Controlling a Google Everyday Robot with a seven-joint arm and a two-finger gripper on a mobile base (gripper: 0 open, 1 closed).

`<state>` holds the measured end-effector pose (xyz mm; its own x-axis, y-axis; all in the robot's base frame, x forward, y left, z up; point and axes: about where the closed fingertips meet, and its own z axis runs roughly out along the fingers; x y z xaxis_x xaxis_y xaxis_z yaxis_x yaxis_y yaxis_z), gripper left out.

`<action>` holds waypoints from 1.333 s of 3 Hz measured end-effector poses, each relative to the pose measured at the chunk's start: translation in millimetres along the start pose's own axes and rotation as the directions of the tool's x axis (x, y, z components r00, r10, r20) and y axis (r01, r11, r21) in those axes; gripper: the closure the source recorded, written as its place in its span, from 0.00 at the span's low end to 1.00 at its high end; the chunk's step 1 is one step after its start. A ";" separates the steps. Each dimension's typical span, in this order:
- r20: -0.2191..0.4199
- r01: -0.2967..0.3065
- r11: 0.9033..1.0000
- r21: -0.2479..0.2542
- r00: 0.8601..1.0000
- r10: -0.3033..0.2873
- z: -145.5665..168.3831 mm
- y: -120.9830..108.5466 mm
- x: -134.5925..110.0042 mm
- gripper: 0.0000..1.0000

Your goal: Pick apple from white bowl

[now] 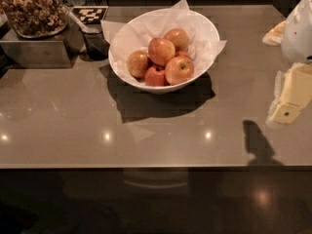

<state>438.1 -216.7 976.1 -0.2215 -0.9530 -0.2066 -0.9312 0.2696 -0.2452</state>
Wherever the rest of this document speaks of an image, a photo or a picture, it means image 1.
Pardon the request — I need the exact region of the white paper bowl liner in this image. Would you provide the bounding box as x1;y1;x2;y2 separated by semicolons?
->
100;0;227;86

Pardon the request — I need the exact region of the black white marker card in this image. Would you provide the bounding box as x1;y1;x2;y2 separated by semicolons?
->
72;6;108;24

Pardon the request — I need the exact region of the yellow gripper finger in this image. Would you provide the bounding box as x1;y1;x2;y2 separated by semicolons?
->
266;62;312;125
262;21;286;46

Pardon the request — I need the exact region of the white ceramic bowl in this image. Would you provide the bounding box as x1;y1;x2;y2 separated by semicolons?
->
107;8;221;96

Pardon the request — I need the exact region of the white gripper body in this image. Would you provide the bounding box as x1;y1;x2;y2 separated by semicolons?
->
281;0;312;62

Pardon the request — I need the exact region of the red apple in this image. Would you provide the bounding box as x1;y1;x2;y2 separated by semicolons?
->
164;28;190;52
148;38;176;66
127;50;149;78
144;65;168;87
165;57;194;85

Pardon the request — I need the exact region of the glass jar of nuts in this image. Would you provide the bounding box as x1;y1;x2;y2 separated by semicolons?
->
0;0;67;39

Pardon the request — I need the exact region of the stainless steel box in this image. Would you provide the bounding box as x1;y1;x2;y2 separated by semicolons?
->
0;22;84;69

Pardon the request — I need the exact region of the dark small cup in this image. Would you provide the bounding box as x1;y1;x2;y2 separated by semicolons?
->
83;32;110;60

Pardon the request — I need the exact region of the small hidden right apple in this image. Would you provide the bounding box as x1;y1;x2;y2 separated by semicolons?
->
175;51;192;59

